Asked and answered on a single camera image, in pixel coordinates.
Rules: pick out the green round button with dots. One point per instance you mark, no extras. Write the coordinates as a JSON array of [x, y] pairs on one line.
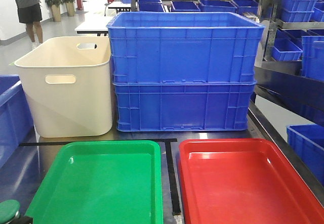
[[9, 210]]

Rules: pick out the upper stacked blue crate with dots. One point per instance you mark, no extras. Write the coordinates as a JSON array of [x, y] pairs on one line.
[[157, 47]]

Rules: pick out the stacked blue crate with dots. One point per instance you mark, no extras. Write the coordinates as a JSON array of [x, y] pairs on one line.
[[183, 107], [157, 47]]

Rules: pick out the lower stacked blue crate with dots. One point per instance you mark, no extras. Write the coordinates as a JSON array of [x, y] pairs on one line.
[[183, 107]]

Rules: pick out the cream plastic basket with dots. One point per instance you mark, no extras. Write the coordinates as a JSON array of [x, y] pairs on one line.
[[67, 85]]

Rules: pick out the red plastic tray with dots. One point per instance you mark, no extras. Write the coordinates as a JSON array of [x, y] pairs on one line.
[[242, 181]]

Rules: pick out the green plastic tray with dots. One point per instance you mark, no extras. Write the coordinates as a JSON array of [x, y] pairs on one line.
[[102, 182]]

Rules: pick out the person in black shorts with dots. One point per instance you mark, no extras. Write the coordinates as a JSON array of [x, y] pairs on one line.
[[29, 13]]

